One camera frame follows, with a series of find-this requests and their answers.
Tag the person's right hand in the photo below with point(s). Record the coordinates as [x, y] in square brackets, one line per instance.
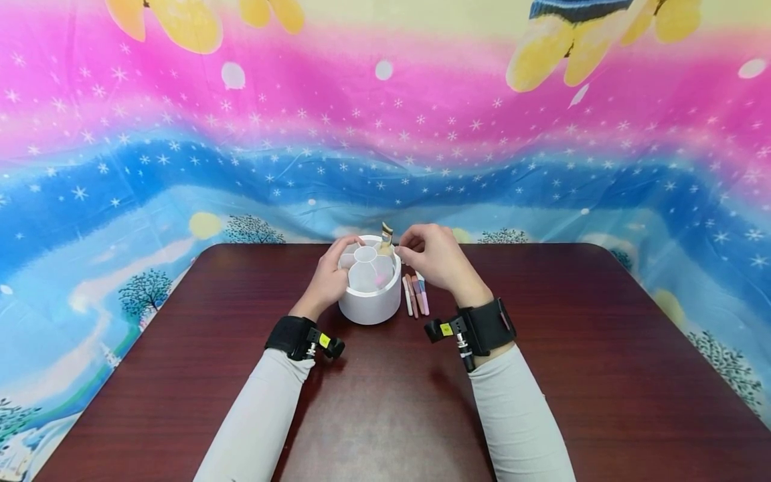
[443, 261]

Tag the person's left hand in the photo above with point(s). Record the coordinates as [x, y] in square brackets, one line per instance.
[325, 281]

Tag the person's right thumb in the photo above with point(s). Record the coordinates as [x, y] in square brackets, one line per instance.
[415, 258]

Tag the person's right fingers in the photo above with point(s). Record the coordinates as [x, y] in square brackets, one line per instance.
[415, 234]

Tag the person's left fingers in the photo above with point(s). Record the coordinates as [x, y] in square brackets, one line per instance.
[348, 242]

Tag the person's left thumb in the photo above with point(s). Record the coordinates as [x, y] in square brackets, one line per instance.
[348, 268]

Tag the white round divided organizer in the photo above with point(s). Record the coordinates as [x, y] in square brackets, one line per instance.
[370, 294]

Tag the person's left forearm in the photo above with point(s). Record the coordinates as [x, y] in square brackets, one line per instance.
[256, 422]

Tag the person's right forearm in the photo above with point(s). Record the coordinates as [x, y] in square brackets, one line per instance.
[518, 418]

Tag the pink round item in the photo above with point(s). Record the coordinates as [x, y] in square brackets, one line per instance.
[381, 279]

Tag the brown cosmetic pen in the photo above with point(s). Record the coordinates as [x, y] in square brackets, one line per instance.
[413, 294]

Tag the white cosmetic pen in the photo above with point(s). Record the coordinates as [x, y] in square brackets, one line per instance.
[408, 296]

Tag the black wrist band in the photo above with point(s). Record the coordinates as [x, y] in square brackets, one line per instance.
[298, 337]
[482, 328]

